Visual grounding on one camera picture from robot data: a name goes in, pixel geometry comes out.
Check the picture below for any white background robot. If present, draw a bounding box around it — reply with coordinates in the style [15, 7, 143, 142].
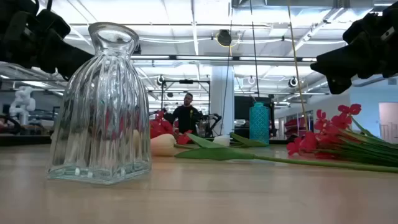
[8, 86, 37, 126]

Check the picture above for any black ceiling cable reel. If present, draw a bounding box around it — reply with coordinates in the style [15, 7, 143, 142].
[216, 29, 233, 49]

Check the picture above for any red artificial tulip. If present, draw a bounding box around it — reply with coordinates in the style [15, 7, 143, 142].
[175, 129, 194, 146]

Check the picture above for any yellow hanging cable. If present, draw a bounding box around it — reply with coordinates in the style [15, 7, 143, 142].
[286, 0, 309, 132]

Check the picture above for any red blossom flower spray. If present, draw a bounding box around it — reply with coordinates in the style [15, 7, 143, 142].
[149, 109, 175, 139]
[286, 103, 398, 169]

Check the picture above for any teal textured vase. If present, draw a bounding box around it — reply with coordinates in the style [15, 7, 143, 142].
[249, 101, 271, 146]

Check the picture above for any black hanging cable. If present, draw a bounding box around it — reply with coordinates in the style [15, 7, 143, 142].
[249, 0, 261, 98]

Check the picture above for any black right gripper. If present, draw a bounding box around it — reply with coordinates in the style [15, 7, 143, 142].
[310, 1, 398, 95]

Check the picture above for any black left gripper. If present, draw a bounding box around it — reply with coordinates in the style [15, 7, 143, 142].
[0, 0, 94, 81]

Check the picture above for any white artificial tulip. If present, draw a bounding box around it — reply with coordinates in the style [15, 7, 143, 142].
[213, 132, 269, 149]

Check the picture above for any peach artificial tulip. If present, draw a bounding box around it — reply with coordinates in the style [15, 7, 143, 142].
[150, 133, 398, 174]

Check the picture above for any clear ribbed glass vase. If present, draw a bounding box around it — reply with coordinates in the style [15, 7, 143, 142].
[46, 21, 152, 186]

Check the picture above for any person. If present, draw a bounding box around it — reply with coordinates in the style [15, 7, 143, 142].
[164, 92, 203, 136]

